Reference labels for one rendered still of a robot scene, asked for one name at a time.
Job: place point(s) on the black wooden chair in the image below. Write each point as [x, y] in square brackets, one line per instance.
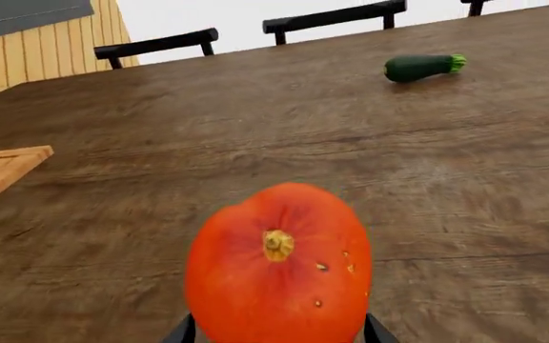
[157, 46]
[475, 6]
[331, 18]

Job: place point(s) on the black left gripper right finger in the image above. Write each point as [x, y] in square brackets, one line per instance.
[374, 330]

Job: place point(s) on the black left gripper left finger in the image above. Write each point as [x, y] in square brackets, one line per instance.
[182, 331]

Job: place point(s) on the orange round squash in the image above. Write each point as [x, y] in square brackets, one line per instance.
[274, 271]

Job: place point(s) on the dark green zucchini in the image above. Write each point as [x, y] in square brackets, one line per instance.
[417, 67]

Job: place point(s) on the yellow wooden slatted cabinet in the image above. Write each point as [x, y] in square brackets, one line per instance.
[41, 53]

